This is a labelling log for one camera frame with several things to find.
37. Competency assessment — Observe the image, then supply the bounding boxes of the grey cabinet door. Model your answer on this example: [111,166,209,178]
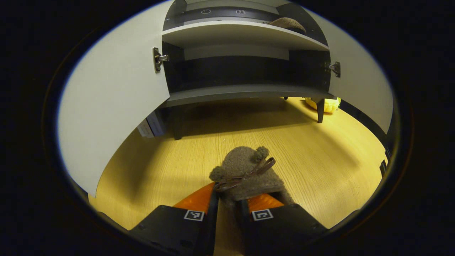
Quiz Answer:
[304,6,395,135]
[57,0,175,198]

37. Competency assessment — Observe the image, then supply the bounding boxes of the white flat box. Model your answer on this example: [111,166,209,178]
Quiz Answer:
[137,119,154,138]

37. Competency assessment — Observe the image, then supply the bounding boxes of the yellow round plush toy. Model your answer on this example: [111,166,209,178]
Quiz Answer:
[305,97,342,113]

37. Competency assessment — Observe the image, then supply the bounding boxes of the brown fuzzy shoe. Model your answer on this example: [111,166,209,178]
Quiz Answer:
[268,17,307,34]
[209,146,295,256]

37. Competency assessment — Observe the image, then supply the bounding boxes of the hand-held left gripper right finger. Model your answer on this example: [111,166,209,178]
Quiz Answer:
[237,193,329,256]

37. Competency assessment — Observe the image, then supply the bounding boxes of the metal door hinge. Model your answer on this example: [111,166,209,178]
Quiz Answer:
[153,47,170,73]
[323,61,341,78]

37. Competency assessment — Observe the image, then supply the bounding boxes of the grey shoe cabinet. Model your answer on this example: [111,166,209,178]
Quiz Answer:
[57,0,395,198]

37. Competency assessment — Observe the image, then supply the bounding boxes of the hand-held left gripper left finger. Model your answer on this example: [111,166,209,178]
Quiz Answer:
[129,182,219,256]

